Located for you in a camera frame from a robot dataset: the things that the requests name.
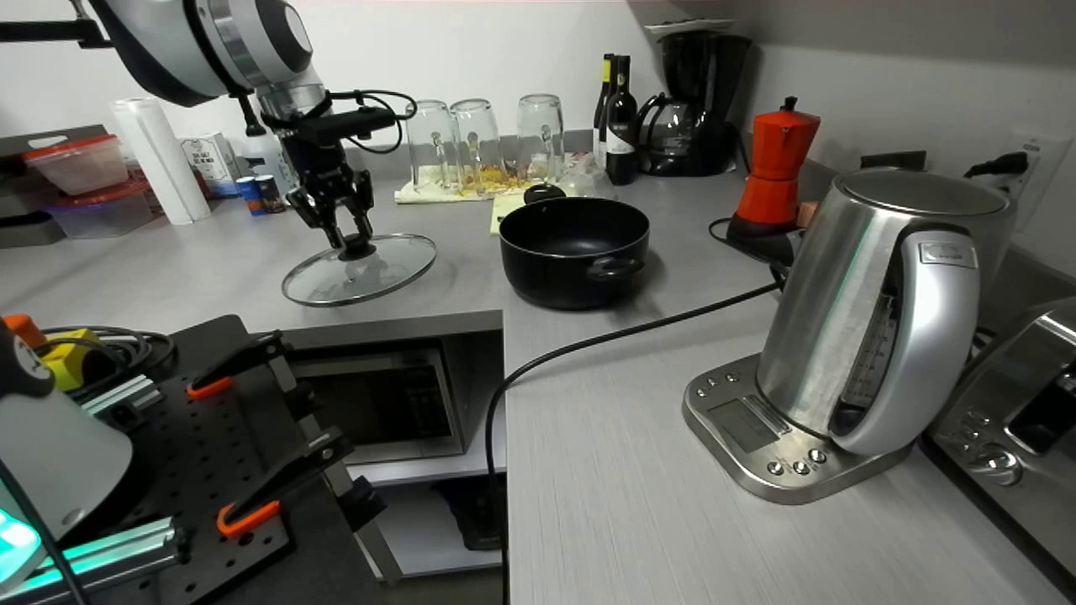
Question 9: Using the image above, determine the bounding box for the black power cable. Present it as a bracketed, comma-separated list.
[480, 217, 786, 484]

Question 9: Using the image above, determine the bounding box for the stainless steel toaster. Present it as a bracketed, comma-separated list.
[920, 297, 1076, 598]

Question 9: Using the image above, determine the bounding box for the dark wine bottle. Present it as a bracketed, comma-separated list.
[588, 52, 639, 189]

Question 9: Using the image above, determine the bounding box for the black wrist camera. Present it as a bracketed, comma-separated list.
[301, 99, 405, 148]

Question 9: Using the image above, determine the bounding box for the glass lid with black knob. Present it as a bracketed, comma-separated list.
[280, 229, 441, 311]

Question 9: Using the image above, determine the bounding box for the small blue labelled jar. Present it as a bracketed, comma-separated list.
[235, 171, 287, 220]

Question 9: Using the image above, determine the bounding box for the steel kettle base with buttons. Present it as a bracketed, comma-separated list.
[680, 355, 924, 509]

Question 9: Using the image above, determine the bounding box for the white paper towel roll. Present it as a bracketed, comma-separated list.
[111, 96, 217, 229]

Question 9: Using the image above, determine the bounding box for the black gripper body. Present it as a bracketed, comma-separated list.
[287, 148, 381, 229]

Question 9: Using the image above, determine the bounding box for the black perforated mounting board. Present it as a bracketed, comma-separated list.
[64, 312, 391, 605]

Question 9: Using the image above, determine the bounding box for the red moka pot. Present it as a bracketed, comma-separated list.
[734, 96, 823, 235]

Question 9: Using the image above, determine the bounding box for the spray bottle with black trigger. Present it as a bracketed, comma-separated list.
[235, 99, 295, 198]

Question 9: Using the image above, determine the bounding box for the black drip coffee maker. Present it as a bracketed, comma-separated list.
[637, 29, 756, 180]

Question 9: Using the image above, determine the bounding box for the red lidded container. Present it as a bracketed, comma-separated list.
[25, 132, 150, 204]

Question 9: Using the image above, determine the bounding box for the yellow connector block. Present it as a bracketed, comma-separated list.
[40, 330, 100, 396]

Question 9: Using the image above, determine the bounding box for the black overhead mount bar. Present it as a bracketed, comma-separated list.
[0, 0, 117, 52]

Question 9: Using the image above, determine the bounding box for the printed dish towel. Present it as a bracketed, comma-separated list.
[391, 163, 599, 213]

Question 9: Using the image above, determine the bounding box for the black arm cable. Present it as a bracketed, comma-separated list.
[330, 88, 419, 160]

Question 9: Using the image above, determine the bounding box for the black wall outlet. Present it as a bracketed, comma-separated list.
[857, 148, 929, 174]

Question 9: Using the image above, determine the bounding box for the clear drinking glass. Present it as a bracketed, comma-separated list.
[449, 96, 505, 189]
[515, 90, 571, 186]
[405, 99, 458, 194]

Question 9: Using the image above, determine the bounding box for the black clamp with orange handle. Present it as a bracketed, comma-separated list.
[211, 425, 386, 545]
[181, 330, 294, 408]

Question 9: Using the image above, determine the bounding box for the green aluminium rail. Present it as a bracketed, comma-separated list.
[0, 516, 187, 598]

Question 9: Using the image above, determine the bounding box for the stainless steel electric kettle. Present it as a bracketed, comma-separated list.
[753, 169, 1011, 461]

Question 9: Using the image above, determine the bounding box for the grey white rounded cover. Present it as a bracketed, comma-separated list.
[0, 385, 134, 593]

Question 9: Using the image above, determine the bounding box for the grey cabinet drawer unit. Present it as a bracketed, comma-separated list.
[275, 311, 513, 585]

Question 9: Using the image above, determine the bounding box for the black cooking pot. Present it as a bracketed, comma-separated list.
[493, 182, 657, 312]

